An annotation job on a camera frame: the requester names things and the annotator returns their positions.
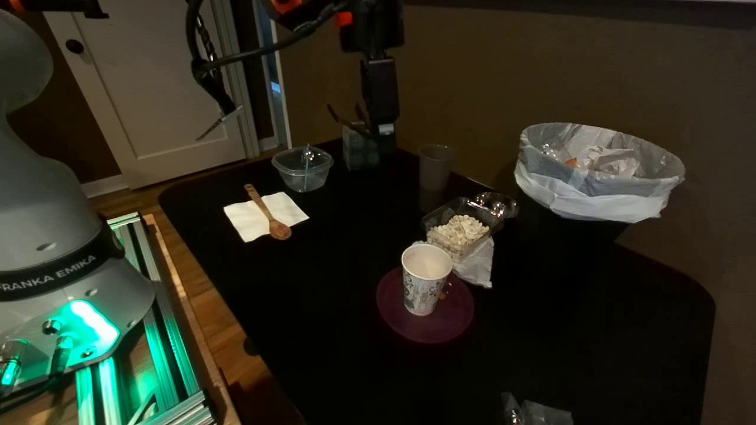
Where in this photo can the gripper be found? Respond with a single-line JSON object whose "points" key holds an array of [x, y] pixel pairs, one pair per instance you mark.
{"points": [[379, 88]]}

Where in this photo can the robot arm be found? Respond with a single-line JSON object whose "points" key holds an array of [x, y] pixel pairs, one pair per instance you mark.
{"points": [[41, 218]]}

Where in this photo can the clear plastic cup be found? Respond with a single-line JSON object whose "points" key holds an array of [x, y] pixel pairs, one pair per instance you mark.
{"points": [[436, 168]]}

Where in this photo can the patterned paper coffee cup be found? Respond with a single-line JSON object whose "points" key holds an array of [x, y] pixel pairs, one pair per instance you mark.
{"points": [[422, 289]]}

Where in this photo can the purple plate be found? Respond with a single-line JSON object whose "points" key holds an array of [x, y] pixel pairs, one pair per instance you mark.
{"points": [[440, 324]]}

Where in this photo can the bundle of stir sticks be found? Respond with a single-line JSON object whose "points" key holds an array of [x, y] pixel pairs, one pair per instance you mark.
{"points": [[348, 123]]}

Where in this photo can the clear square stick holder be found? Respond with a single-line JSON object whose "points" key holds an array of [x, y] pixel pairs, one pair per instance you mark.
{"points": [[360, 152]]}

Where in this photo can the clear plastic bowl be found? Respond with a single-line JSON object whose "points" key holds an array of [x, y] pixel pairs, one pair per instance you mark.
{"points": [[302, 168]]}

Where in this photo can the clear plastic clamshell container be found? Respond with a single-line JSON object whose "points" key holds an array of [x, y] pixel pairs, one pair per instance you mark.
{"points": [[449, 215]]}

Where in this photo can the heap of white popcorn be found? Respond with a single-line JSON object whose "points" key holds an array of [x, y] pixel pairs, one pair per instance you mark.
{"points": [[460, 231]]}

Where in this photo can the wooden spoon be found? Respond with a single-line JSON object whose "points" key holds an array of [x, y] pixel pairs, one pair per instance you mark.
{"points": [[277, 227]]}

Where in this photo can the white paper napkin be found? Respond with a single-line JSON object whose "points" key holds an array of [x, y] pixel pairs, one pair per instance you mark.
{"points": [[251, 218]]}

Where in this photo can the white door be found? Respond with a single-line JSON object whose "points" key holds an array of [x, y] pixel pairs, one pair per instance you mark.
{"points": [[153, 77]]}

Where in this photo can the heap of crumpled trash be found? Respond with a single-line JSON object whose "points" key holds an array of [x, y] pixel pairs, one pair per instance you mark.
{"points": [[602, 156]]}

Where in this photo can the trash bin with white bag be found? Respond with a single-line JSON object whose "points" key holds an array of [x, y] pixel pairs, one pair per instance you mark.
{"points": [[590, 195]]}

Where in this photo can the dark door knob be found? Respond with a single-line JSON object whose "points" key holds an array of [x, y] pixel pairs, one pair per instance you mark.
{"points": [[75, 46]]}

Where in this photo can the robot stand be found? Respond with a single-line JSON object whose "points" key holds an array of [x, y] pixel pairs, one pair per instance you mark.
{"points": [[171, 330]]}

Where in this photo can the clear crumpled plastic bag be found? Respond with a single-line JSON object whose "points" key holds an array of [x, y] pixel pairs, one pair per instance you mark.
{"points": [[534, 413]]}

